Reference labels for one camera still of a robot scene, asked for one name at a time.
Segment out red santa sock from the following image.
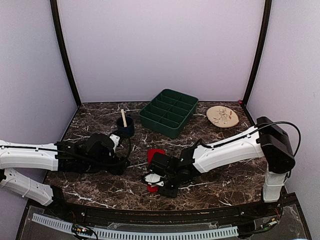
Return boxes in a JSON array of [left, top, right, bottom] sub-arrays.
[[146, 148, 167, 194]]

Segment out wooden stick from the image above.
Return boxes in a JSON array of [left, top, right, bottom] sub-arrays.
[[120, 109, 127, 128]]

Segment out beige decorated plate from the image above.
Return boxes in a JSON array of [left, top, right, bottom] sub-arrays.
[[206, 105, 240, 128]]

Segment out black front rail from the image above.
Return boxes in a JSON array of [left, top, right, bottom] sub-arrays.
[[64, 202, 267, 224]]

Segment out white slotted cable duct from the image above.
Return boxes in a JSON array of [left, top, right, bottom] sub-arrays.
[[31, 213, 239, 240]]

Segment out green compartment tray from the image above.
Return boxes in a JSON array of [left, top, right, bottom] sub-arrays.
[[139, 89, 199, 139]]

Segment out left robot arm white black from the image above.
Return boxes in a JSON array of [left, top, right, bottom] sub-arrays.
[[0, 133, 130, 218]]

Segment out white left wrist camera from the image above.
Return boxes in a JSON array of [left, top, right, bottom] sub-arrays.
[[109, 133, 122, 156]]

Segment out black frame post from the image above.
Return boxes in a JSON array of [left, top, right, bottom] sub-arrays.
[[242, 0, 273, 106], [49, 0, 82, 108]]

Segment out dark blue mug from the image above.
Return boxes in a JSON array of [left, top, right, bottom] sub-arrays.
[[116, 115, 135, 138]]

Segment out left black frame post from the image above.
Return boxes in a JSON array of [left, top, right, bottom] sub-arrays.
[[49, 0, 82, 108]]

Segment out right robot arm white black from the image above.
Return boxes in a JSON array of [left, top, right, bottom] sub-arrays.
[[143, 116, 298, 217]]

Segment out right black frame post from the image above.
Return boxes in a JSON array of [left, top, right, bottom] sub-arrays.
[[242, 0, 273, 106]]

